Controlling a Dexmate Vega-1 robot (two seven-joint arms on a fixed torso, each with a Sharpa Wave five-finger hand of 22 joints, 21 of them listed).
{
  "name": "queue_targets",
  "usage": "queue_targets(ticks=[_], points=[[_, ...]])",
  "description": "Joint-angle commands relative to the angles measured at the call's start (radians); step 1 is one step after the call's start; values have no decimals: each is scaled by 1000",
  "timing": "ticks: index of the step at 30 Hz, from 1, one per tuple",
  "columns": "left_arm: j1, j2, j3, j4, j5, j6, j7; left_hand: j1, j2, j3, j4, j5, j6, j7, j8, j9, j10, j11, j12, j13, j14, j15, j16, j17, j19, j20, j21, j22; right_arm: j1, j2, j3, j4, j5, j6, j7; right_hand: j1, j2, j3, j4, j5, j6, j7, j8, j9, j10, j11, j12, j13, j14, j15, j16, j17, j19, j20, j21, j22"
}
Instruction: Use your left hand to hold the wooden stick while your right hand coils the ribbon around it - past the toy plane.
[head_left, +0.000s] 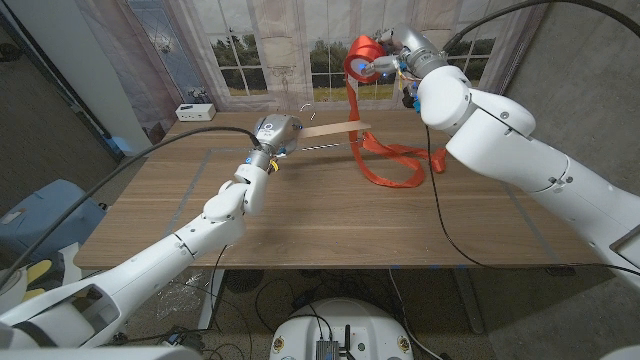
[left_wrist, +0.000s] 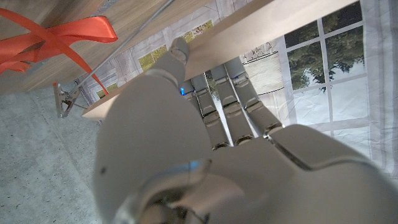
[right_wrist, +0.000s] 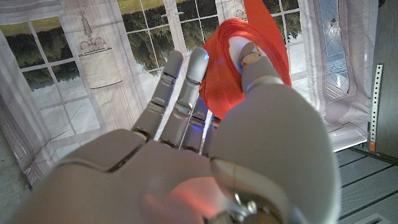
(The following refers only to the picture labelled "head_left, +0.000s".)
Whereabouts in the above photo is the white power strip box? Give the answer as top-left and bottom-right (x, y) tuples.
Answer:
(174, 103), (217, 123)

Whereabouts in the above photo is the small black floor device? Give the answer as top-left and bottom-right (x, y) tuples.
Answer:
(164, 327), (206, 351)

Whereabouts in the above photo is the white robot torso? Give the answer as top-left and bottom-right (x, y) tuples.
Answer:
(269, 297), (415, 360)

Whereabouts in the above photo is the white floor platform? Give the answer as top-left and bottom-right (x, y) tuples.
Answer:
(0, 242), (119, 301)

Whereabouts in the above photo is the grey table leg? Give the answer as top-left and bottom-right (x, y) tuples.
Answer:
(452, 268), (485, 335)

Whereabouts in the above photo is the orange ribbon roll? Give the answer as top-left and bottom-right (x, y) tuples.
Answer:
(343, 34), (448, 189)

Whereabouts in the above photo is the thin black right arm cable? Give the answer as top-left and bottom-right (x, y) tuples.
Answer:
(423, 123), (640, 277)

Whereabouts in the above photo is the white table leg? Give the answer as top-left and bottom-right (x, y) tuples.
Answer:
(198, 269), (226, 331)

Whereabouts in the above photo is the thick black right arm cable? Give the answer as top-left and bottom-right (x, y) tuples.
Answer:
(442, 0), (640, 54)

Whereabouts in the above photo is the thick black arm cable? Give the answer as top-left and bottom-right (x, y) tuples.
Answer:
(0, 125), (261, 291)
(442, 0), (640, 54)

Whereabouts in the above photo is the clear plastic wrap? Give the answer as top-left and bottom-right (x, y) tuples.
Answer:
(154, 272), (211, 321)

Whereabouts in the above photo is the blue plastic container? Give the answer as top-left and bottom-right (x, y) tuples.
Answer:
(0, 179), (107, 261)

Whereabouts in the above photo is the white floor cable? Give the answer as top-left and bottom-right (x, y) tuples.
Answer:
(388, 268), (444, 360)

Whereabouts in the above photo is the printed window backdrop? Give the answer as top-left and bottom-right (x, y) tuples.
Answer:
(74, 0), (553, 147)

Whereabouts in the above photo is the yellow and black foot pedal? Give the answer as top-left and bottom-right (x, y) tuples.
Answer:
(19, 257), (66, 301)

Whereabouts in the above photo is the black floor fan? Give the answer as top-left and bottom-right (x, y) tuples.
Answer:
(223, 269), (265, 295)

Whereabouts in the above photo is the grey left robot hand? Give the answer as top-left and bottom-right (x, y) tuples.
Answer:
(252, 113), (305, 157)

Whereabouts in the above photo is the wooden hanger with metal clips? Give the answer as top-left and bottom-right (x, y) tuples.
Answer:
(297, 102), (373, 151)

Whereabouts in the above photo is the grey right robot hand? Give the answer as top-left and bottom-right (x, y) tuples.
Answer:
(360, 23), (449, 79)

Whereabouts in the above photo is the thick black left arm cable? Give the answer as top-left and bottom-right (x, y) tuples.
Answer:
(0, 125), (261, 291)

